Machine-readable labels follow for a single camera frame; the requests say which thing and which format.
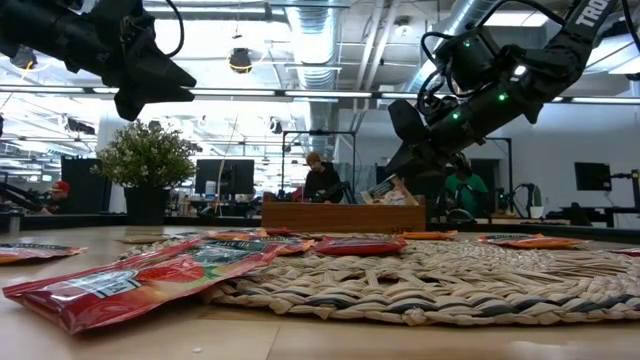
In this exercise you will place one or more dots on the black table edge rail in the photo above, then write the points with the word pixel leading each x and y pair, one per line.
pixel 210 220

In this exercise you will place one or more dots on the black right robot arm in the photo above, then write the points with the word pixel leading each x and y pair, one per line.
pixel 550 65

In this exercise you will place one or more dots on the black wall monitor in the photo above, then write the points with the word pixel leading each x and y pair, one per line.
pixel 592 176

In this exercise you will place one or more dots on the linear ceiling light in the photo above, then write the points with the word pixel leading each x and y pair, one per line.
pixel 325 94

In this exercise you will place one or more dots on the small cactus white pot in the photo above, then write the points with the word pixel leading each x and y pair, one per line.
pixel 537 212

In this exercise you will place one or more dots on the white bottle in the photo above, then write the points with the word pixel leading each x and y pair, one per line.
pixel 210 188

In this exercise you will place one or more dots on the wooden tea caddy box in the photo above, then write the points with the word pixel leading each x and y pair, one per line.
pixel 345 218

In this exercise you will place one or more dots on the black background robot arm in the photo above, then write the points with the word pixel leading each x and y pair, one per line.
pixel 20 197

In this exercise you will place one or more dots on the black desk monitor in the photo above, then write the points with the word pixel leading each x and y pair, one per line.
pixel 225 175

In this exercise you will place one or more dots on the red strawberry tea packet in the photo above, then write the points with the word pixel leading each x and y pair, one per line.
pixel 360 246
pixel 629 251
pixel 277 232
pixel 125 290

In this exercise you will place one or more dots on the black metal frame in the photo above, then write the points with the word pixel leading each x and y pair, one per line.
pixel 320 132
pixel 509 175

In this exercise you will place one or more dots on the black upright panel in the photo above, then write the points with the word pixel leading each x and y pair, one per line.
pixel 82 190

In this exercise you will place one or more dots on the round woven straw placemat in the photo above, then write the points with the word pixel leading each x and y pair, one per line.
pixel 425 285

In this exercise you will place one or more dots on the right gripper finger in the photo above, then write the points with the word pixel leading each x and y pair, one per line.
pixel 417 161
pixel 407 125

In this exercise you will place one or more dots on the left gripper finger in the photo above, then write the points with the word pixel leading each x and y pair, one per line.
pixel 140 105
pixel 160 75

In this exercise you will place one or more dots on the black desk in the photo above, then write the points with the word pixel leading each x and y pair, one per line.
pixel 590 215

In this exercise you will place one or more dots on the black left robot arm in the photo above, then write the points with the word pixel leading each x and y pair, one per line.
pixel 50 25

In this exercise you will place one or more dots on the silver ventilation duct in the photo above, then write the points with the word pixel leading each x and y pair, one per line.
pixel 470 10
pixel 312 40

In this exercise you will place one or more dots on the green plant in black pot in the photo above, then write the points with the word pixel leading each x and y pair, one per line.
pixel 145 160

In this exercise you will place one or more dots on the black ceiling dome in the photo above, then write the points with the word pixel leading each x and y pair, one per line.
pixel 240 61

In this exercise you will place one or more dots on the person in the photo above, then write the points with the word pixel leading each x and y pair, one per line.
pixel 465 192
pixel 60 197
pixel 322 182

